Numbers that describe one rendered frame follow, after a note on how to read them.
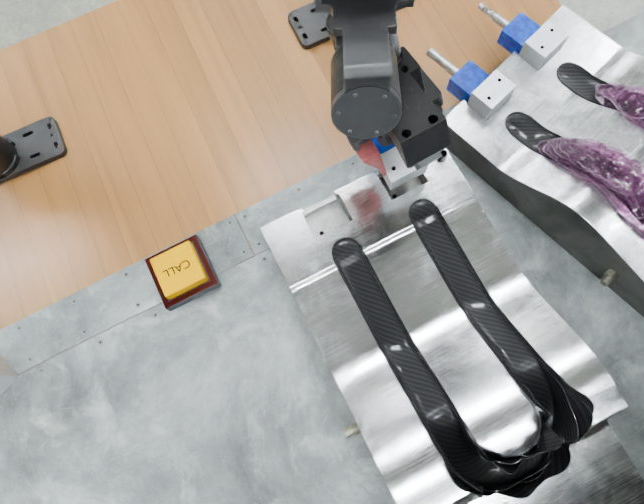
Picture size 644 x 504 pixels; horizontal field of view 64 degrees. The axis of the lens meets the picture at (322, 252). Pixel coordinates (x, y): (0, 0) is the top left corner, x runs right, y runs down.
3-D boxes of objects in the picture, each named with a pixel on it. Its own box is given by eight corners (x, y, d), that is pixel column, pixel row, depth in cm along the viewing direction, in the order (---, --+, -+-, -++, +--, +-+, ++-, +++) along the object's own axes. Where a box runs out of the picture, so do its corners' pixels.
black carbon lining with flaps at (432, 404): (324, 251, 66) (320, 230, 57) (434, 196, 67) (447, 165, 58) (466, 519, 57) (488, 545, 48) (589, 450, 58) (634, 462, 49)
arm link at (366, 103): (421, 136, 43) (443, 6, 33) (319, 140, 44) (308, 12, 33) (410, 45, 49) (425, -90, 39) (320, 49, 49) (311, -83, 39)
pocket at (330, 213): (301, 217, 69) (299, 207, 65) (337, 199, 69) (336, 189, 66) (317, 246, 68) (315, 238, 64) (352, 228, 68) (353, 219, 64)
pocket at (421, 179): (373, 181, 69) (374, 170, 66) (407, 164, 70) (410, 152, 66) (389, 209, 68) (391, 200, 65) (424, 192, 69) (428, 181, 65)
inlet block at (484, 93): (414, 73, 76) (419, 50, 71) (437, 52, 77) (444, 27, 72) (481, 129, 73) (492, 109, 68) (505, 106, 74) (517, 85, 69)
